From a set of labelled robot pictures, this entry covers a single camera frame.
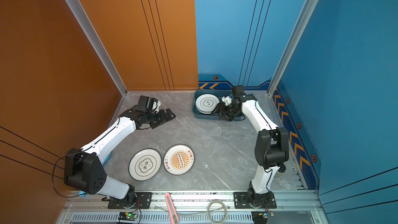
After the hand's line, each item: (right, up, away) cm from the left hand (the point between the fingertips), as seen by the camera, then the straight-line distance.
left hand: (170, 116), depth 85 cm
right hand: (+25, +1, +1) cm, 25 cm away
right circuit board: (+45, -45, -15) cm, 65 cm away
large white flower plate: (-14, -26, -1) cm, 30 cm away
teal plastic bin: (+31, +16, +34) cm, 48 cm away
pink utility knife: (+4, -41, -14) cm, 44 cm away
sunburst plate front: (+5, -24, +1) cm, 24 cm away
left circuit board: (-17, -45, -14) cm, 50 cm away
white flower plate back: (+20, +8, +24) cm, 32 cm away
